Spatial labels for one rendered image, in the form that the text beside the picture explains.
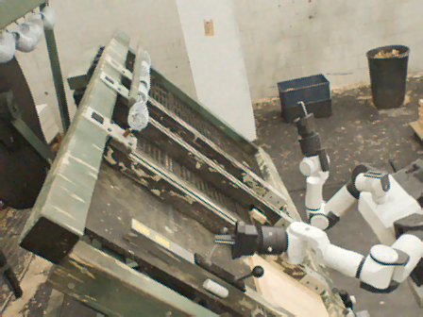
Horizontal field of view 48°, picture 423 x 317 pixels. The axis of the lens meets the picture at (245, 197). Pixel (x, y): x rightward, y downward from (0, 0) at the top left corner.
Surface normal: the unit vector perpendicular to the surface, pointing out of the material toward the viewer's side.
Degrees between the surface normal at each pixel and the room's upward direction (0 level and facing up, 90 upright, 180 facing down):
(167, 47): 90
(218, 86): 90
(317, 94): 90
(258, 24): 90
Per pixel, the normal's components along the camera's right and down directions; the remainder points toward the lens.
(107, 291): 0.16, 0.48
